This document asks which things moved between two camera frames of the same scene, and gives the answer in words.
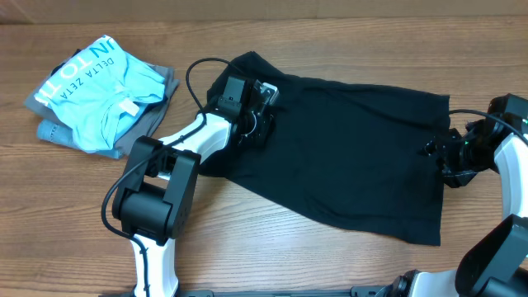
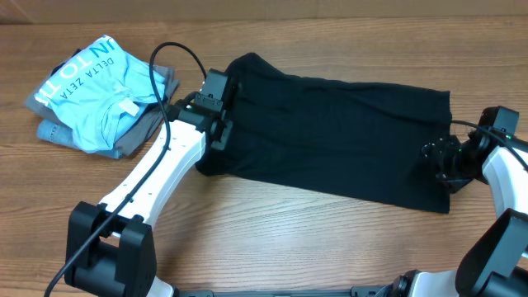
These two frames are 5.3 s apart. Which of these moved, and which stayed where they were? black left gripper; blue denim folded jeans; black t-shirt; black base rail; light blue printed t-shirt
Moved: black t-shirt; black left gripper
Stayed: light blue printed t-shirt; blue denim folded jeans; black base rail
